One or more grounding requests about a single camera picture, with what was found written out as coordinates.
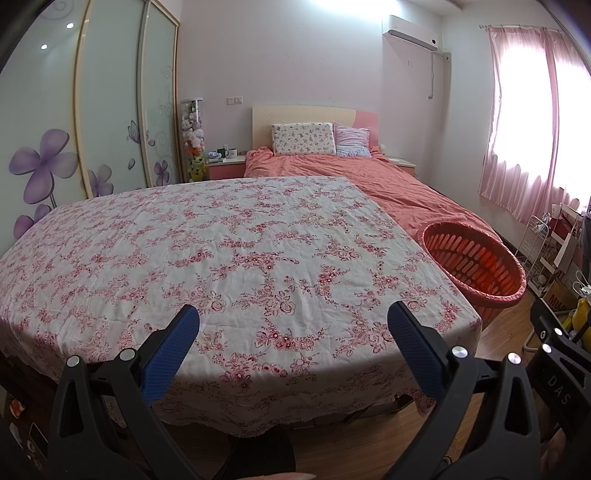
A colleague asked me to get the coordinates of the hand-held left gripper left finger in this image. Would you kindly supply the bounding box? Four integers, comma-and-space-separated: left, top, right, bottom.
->
46, 303, 204, 480

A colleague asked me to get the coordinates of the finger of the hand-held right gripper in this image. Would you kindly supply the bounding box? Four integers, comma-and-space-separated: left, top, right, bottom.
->
530, 299, 591, 370

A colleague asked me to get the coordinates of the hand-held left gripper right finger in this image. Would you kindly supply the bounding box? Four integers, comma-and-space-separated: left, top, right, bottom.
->
387, 301, 541, 480

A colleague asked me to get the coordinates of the orange laundry basket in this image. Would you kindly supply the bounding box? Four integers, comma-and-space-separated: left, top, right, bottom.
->
421, 220, 528, 330

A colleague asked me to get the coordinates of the person's right hand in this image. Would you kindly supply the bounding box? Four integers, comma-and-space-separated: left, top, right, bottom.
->
542, 436, 568, 480

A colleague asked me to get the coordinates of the yellow bag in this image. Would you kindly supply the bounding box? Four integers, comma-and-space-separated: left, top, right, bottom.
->
573, 298, 591, 335

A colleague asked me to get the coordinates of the brown paper bag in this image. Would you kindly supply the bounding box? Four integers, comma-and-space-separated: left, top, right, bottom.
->
544, 277, 578, 311

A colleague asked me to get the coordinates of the floral tablecloth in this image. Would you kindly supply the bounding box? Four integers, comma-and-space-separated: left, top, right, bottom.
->
0, 175, 483, 439

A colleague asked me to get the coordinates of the pink curtain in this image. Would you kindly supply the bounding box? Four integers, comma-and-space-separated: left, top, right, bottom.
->
549, 28, 591, 217
478, 25, 561, 217

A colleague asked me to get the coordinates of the bed with salmon duvet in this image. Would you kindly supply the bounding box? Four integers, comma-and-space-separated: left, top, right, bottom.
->
244, 145, 502, 245

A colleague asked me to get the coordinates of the pink nightstand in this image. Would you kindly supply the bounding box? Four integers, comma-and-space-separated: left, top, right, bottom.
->
385, 156, 419, 178
205, 154, 247, 182

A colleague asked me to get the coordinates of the plush toy display tube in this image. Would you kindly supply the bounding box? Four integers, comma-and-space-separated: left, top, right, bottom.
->
178, 98, 206, 183

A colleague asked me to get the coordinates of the striped pillow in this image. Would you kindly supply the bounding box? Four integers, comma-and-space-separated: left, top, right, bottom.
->
333, 124, 372, 158

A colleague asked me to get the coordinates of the floral pillow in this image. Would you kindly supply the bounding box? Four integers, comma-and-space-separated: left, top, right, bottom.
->
271, 122, 338, 157

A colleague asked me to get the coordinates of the sliding door wardrobe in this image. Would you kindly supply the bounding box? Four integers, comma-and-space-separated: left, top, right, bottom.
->
0, 0, 182, 241

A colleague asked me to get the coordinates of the cream and pink headboard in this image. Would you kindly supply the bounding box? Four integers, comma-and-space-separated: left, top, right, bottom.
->
252, 105, 379, 155

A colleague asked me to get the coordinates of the white air conditioner pipe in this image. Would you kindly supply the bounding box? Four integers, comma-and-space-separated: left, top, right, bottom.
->
429, 48, 452, 100

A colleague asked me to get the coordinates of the curtain rod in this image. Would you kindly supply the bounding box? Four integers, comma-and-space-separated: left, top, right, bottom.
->
479, 23, 561, 33

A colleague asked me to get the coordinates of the white air conditioner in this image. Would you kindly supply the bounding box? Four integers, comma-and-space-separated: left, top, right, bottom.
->
382, 15, 439, 49

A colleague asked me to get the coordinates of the white wire cart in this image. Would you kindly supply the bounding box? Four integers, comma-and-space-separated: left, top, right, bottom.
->
515, 215, 555, 296

